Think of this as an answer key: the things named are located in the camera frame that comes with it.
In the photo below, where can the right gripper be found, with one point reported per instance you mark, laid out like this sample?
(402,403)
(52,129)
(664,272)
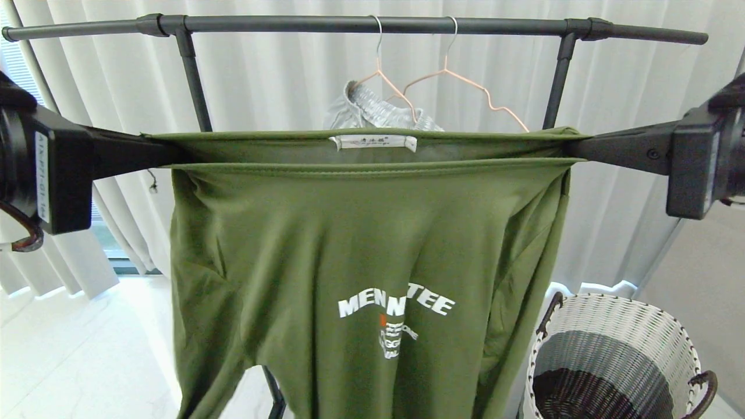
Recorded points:
(689,169)

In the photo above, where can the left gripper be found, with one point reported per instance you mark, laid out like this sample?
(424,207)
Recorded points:
(64,174)

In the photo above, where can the green printed shirt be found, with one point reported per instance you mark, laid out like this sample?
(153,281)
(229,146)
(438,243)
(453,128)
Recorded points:
(361,244)

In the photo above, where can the white laundry basket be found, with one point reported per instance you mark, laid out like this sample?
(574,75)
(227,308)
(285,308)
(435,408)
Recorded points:
(640,326)

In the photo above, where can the pink clothes hanger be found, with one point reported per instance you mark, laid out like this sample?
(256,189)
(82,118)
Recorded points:
(445,65)
(379,58)

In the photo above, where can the black clothes rack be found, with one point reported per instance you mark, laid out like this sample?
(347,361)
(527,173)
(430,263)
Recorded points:
(291,24)

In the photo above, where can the window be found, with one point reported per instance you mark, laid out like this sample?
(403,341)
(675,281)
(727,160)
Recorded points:
(114,240)

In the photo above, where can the white curtain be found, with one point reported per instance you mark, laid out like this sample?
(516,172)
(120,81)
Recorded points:
(291,81)

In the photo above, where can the pale grey shorts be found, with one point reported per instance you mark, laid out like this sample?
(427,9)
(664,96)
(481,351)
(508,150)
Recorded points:
(372,110)

